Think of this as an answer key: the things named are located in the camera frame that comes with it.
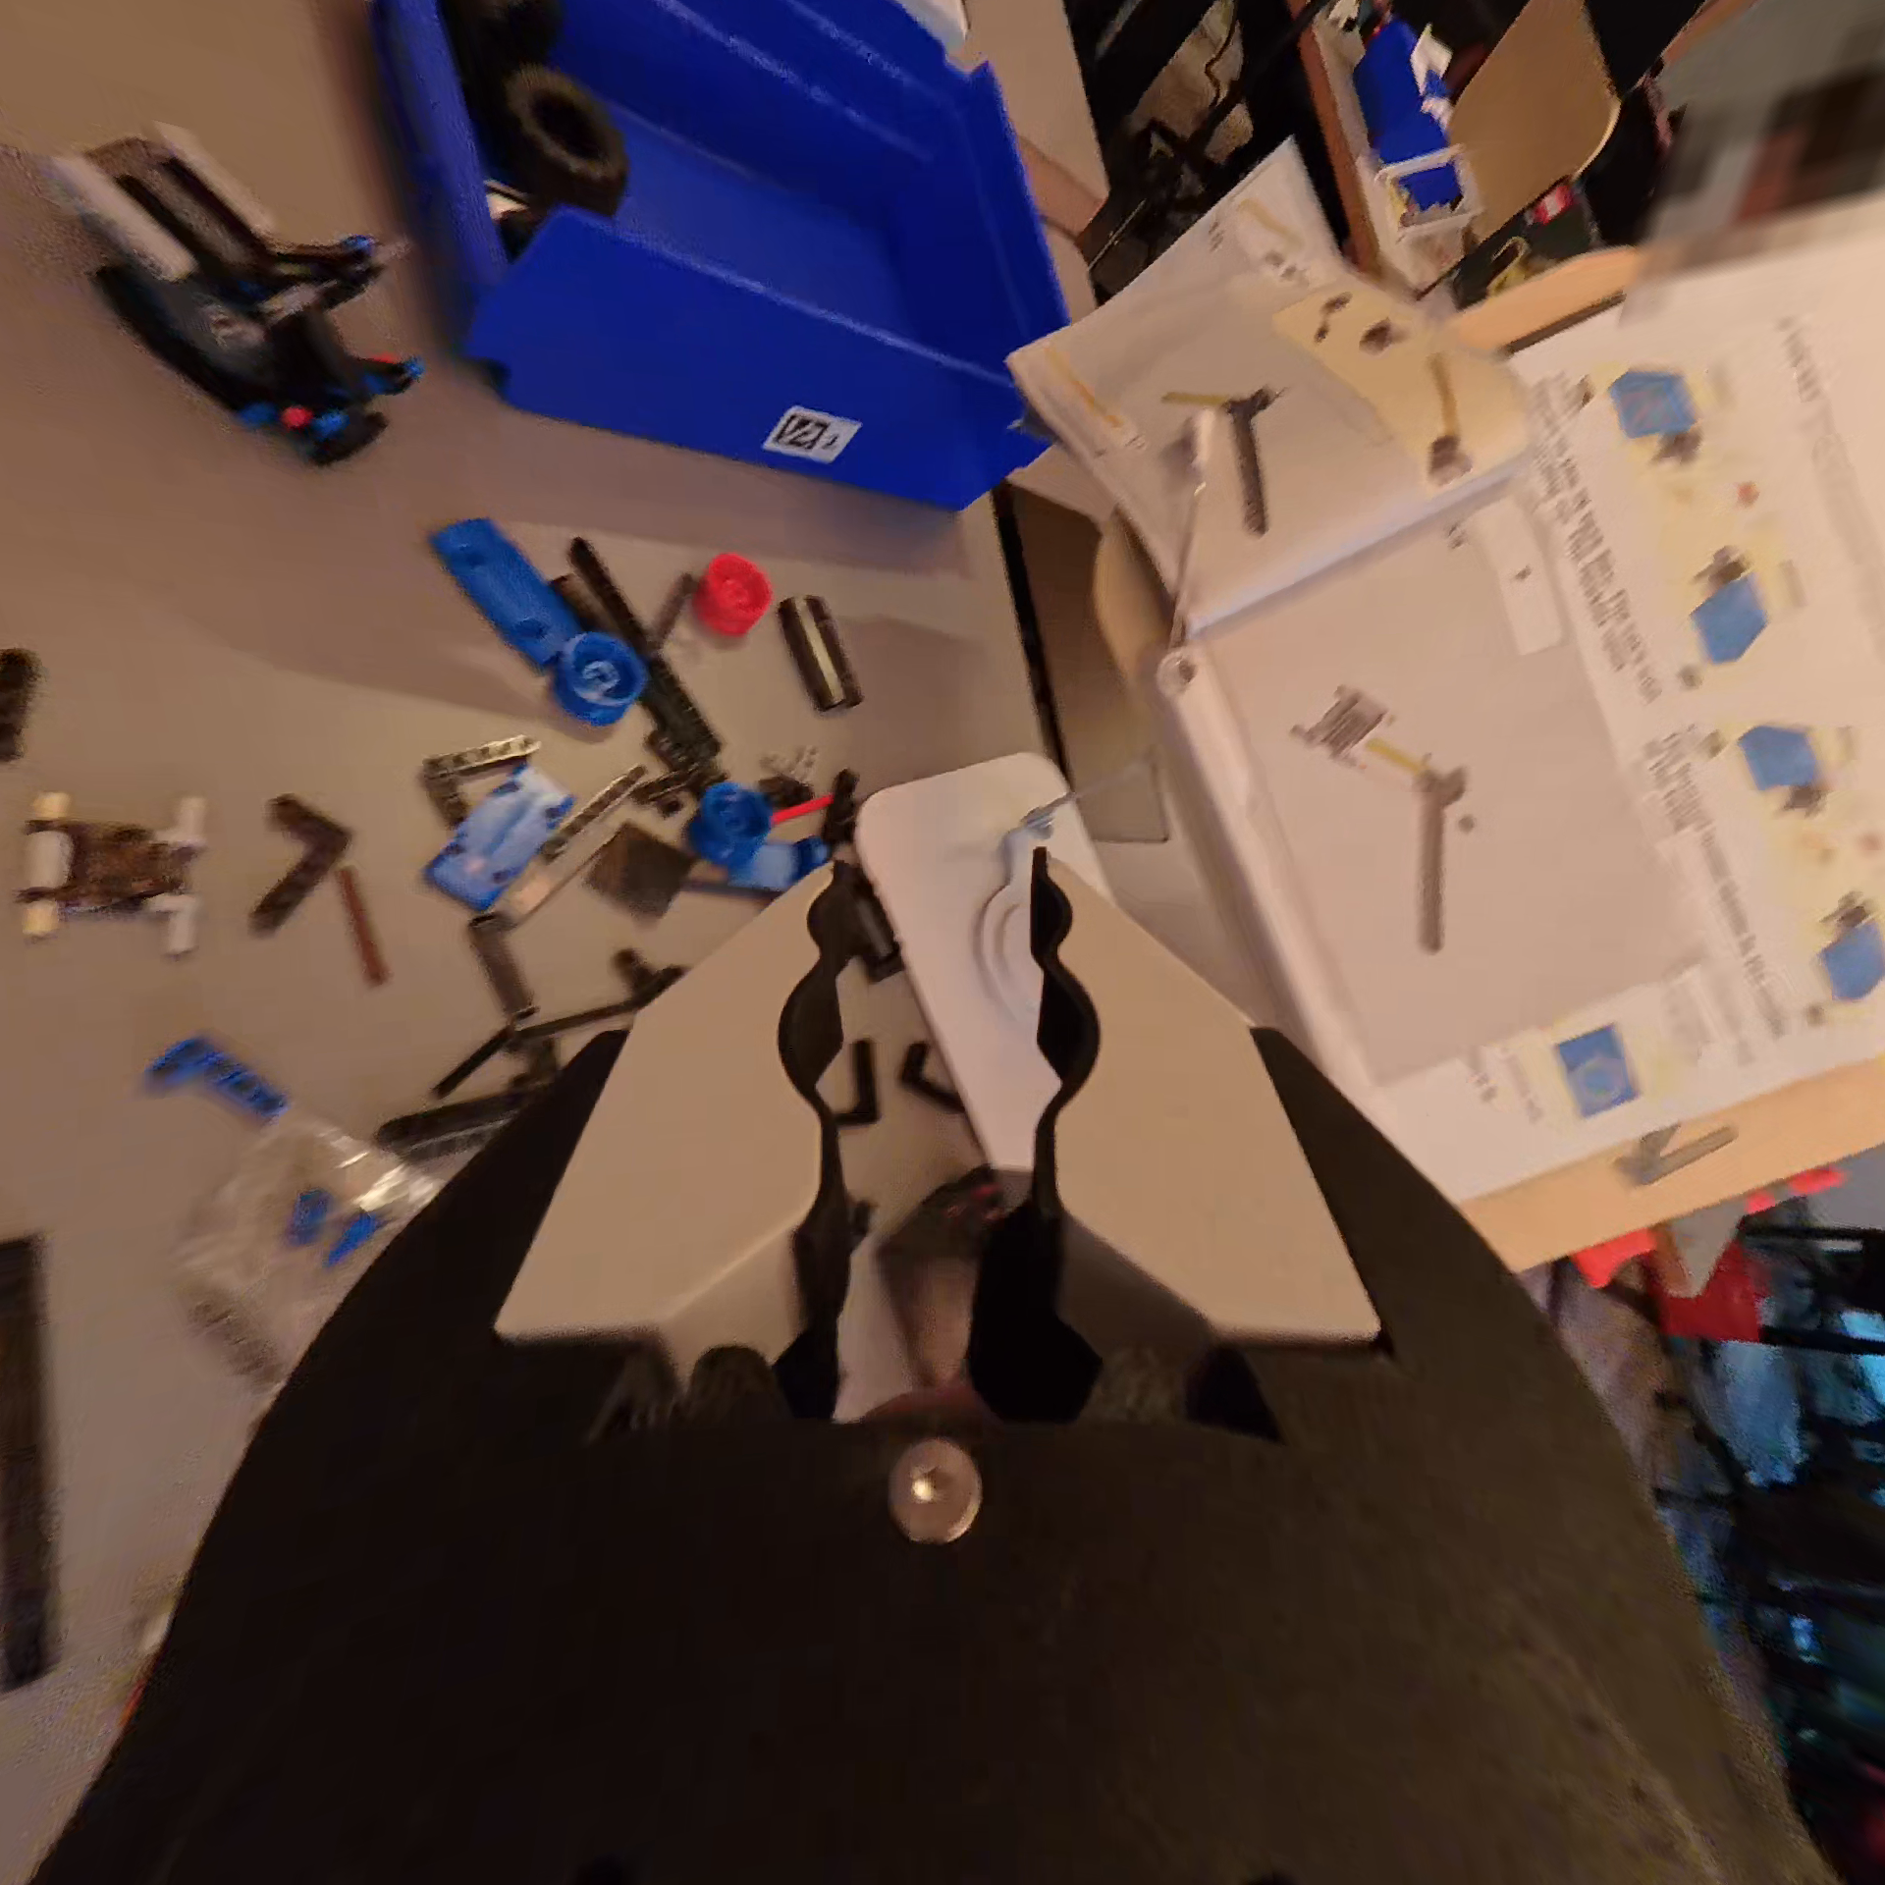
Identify black smooth flat panel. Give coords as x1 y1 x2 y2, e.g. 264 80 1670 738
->
584 821 695 915

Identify grey desk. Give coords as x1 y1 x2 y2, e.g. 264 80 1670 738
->
0 0 1164 1841

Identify clear zip bag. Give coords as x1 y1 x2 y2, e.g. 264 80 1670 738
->
174 1120 444 1396

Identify orange cone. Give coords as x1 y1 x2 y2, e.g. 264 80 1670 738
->
1568 1161 1851 1344

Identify light grey long beam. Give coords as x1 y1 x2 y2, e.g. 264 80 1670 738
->
494 765 652 924

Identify black and blue model chassis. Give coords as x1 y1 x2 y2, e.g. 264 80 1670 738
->
46 126 431 466

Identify blue storage bin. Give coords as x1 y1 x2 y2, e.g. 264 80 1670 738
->
369 0 1071 511

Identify red wheel rim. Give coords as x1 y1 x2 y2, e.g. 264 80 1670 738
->
692 552 777 639

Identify black short liftarm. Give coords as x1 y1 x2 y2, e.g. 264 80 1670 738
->
419 734 543 827

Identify blue short liftarm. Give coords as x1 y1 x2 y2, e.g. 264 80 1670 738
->
143 1037 291 1121

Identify black rectangular panel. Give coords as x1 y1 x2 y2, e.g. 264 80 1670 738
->
469 912 542 1020

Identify black short axle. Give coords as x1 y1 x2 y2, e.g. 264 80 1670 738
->
433 1017 520 1099

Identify black rubber tyre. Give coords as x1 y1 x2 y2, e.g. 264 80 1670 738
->
494 65 634 217

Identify black thin long beam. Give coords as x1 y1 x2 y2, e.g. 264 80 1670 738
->
508 964 689 1049

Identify black angled liftarm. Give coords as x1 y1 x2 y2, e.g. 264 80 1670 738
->
252 793 355 936

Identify black and grey brick assembly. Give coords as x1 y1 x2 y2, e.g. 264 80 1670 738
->
18 792 209 958

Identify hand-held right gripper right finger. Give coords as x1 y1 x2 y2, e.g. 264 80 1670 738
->
965 848 1388 1418

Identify open instruction booklet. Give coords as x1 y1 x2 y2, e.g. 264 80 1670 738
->
1007 139 1713 1092

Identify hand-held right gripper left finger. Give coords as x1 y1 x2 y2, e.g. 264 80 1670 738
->
494 865 860 1423

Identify blue wheel rim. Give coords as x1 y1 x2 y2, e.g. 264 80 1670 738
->
552 633 652 726
687 781 777 873

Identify blue rounded panel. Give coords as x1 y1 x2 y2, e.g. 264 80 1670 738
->
431 517 585 665

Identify blue flat panel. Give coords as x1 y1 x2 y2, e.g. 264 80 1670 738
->
425 765 577 912

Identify black long studless beam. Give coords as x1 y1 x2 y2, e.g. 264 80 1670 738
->
566 535 726 777

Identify printed task sheet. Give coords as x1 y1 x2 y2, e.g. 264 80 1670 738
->
1385 220 1885 1203

